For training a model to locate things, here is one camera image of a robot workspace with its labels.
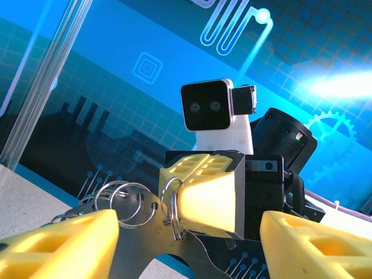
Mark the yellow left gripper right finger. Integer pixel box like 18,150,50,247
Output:
259,210,372,279

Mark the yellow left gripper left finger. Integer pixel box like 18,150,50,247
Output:
0,208,120,279

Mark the small silver key ring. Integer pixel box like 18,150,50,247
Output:
109,182,159,229
94,180,130,210
160,177,187,242

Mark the metal ring plate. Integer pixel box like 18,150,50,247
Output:
62,185,231,279

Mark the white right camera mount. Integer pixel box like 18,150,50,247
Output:
194,113,255,156

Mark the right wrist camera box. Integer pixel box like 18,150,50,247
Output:
180,78,235,133

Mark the black camera cable plug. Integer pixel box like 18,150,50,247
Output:
231,84,257,116

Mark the aluminium frame post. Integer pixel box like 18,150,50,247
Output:
0,0,94,172

